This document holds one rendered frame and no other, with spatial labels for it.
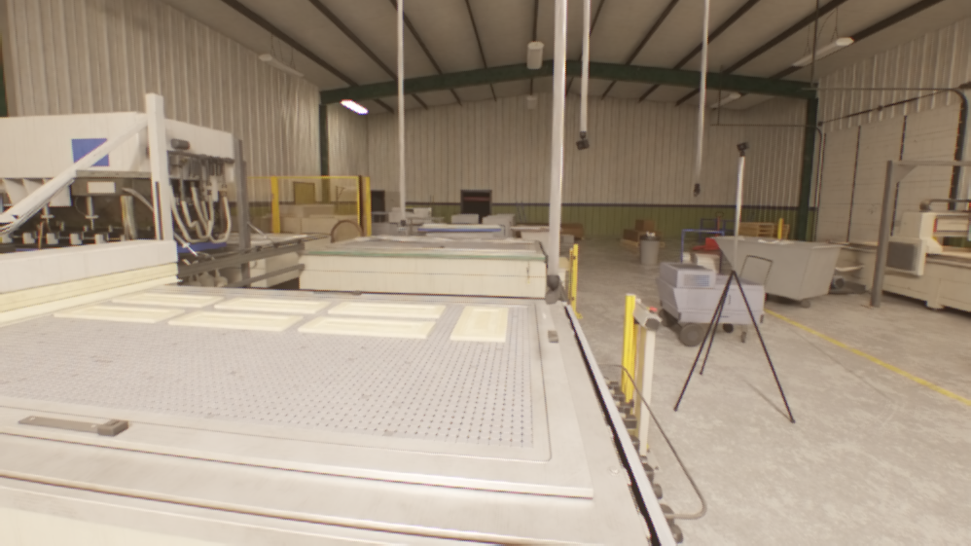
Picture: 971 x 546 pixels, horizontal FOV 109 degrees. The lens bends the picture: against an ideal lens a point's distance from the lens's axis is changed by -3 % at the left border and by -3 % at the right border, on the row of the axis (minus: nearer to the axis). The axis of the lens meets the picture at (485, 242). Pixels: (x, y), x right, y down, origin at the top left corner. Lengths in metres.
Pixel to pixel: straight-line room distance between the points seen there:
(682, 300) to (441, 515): 3.81
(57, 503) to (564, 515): 1.18
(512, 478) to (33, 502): 1.15
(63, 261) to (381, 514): 2.77
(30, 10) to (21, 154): 3.23
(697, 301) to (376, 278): 3.96
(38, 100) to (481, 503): 8.24
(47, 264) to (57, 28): 6.07
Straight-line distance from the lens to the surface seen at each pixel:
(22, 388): 2.07
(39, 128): 5.92
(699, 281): 4.50
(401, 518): 0.99
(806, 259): 6.62
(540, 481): 1.03
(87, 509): 1.38
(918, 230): 8.40
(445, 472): 1.04
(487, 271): 4.89
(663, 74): 13.57
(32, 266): 3.28
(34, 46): 8.71
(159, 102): 4.17
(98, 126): 5.31
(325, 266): 5.59
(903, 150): 13.05
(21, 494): 1.52
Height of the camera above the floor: 1.53
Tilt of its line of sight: 6 degrees down
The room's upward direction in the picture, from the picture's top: straight up
